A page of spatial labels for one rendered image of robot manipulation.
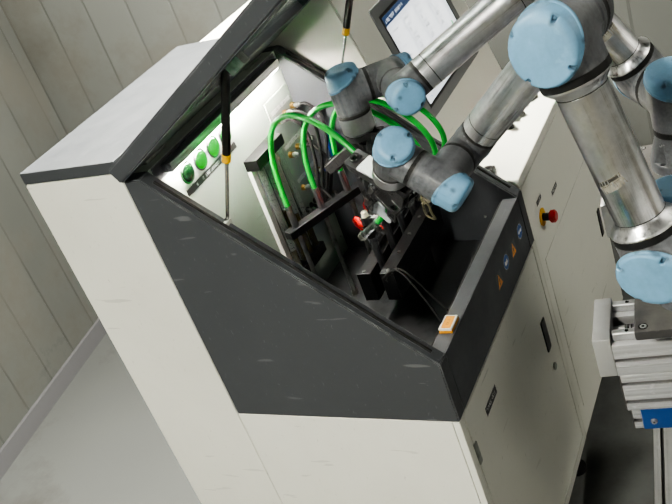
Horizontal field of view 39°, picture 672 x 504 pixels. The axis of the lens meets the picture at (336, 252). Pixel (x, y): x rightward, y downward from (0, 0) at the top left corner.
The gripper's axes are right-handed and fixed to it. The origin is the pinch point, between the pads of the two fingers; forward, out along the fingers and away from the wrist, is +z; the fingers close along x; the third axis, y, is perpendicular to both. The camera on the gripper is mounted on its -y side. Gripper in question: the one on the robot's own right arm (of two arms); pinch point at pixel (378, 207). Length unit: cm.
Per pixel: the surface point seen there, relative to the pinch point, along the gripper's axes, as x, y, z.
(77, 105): 143, -219, 14
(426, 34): 70, -7, -15
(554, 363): 24, 22, 68
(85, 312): 94, -225, 98
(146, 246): -35, -39, -15
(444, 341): -27.1, 20.2, 18.5
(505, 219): 20.6, 21.2, 18.5
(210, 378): -35, -39, 23
